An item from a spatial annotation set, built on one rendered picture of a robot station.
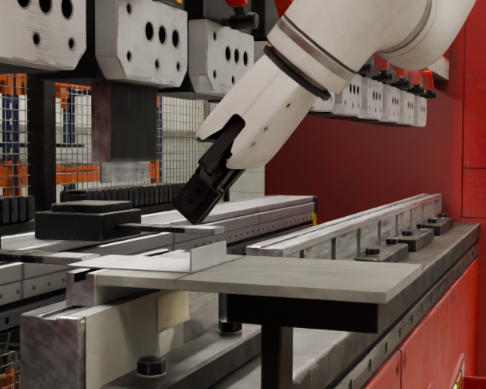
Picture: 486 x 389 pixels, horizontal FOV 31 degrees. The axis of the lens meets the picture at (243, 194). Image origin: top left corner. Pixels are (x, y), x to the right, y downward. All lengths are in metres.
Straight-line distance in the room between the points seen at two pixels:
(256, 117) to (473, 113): 2.22
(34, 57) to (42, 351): 0.26
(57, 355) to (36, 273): 0.41
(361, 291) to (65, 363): 0.26
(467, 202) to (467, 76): 0.41
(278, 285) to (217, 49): 0.35
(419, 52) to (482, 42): 2.14
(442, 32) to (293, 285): 0.27
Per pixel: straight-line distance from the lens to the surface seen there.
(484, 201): 2.94
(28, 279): 1.16
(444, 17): 0.82
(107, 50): 0.77
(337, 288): 0.71
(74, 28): 0.71
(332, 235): 1.53
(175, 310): 0.92
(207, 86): 0.96
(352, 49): 0.76
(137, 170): 0.89
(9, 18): 0.64
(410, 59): 0.82
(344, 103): 1.53
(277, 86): 0.75
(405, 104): 2.13
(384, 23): 0.76
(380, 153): 2.98
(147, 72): 0.82
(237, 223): 1.82
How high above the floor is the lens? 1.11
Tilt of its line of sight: 3 degrees down
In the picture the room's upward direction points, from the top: straight up
